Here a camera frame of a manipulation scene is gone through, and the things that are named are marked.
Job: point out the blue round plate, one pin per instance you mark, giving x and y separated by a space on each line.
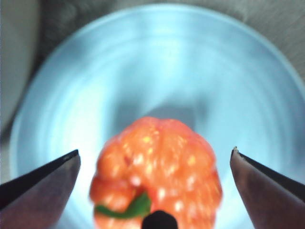
155 59

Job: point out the pale green electric steamer pot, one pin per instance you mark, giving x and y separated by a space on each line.
16 59

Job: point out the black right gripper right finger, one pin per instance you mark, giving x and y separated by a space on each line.
269 198

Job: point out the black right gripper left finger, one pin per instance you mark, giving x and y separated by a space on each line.
40 200

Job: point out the orange toy pumpkin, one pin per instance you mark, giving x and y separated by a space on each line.
166 167

